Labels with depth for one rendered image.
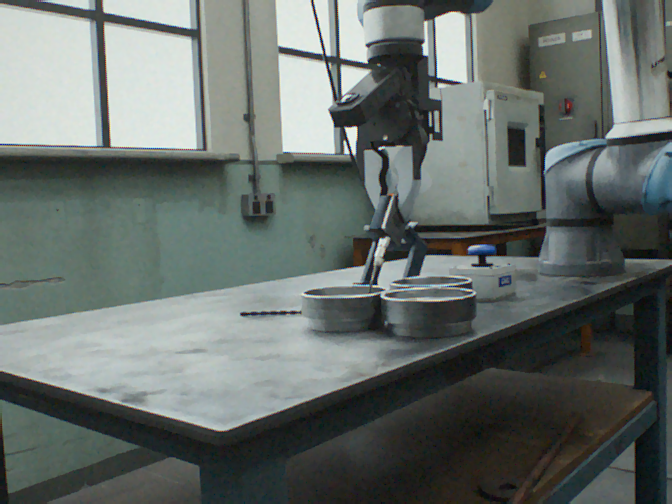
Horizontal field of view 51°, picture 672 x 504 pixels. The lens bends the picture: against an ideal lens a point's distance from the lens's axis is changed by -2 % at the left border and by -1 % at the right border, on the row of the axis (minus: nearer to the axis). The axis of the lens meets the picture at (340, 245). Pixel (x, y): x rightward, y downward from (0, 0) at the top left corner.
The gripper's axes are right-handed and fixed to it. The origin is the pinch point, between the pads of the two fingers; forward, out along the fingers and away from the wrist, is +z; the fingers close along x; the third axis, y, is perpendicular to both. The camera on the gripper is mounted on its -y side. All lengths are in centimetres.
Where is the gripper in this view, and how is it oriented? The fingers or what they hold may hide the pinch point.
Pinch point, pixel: (392, 211)
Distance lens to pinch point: 86.6
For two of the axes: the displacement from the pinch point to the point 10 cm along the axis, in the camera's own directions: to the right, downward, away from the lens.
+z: 0.4, 10.0, 0.7
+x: -8.0, 0.0, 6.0
